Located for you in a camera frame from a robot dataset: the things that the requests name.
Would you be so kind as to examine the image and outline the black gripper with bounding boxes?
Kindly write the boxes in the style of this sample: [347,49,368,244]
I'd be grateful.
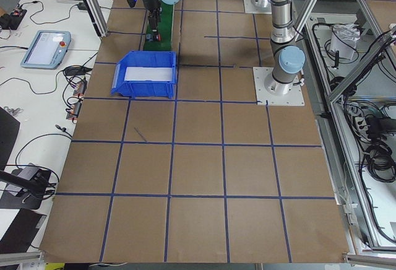
[143,0,161,32]

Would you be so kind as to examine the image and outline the green conveyor belt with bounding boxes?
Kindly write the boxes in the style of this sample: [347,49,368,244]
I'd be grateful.
[143,2,174,51]

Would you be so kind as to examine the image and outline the blue bin left side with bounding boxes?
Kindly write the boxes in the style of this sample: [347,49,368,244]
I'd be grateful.
[111,51,176,98]

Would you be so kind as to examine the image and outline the white foam pad in bin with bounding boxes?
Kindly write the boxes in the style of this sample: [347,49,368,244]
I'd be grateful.
[124,67,173,82]

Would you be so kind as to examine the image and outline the teach pendant near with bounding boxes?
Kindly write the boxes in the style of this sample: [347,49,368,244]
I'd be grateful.
[20,30,72,69]

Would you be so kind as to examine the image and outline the aluminium frame post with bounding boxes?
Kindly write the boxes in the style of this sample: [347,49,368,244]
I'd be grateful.
[83,0,108,38]

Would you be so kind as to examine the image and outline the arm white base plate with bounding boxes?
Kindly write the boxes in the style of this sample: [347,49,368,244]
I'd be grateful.
[243,0,272,15]
[253,67,305,107]

